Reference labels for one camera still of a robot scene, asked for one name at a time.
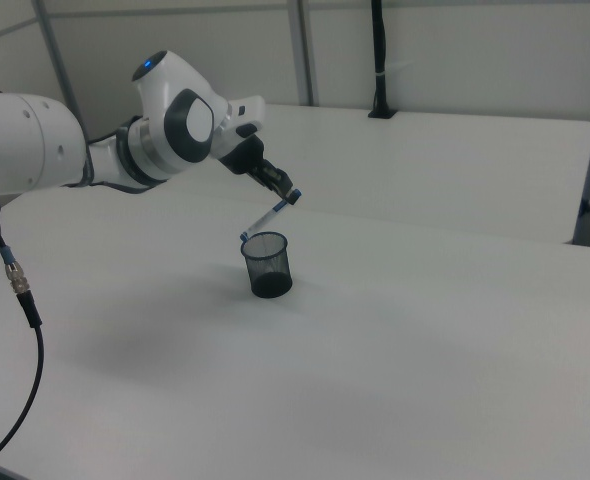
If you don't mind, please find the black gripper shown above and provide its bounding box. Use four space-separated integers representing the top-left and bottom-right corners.
217 133 299 206

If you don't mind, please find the white marker with blue cap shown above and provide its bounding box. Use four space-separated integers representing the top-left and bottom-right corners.
239 188 304 242

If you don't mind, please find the black mesh pen cup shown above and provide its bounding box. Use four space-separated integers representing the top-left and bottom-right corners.
240 230 295 301

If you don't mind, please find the black pole with clamp base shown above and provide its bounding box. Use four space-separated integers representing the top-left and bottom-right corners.
367 0 399 120

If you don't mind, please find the grey metal frame post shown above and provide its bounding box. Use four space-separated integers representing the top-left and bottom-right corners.
288 0 322 107
30 0 90 144

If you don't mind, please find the white cable tie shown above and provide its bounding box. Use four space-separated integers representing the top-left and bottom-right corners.
374 60 412 81

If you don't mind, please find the black cable with metal connector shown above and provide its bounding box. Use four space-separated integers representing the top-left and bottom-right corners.
0 175 47 467

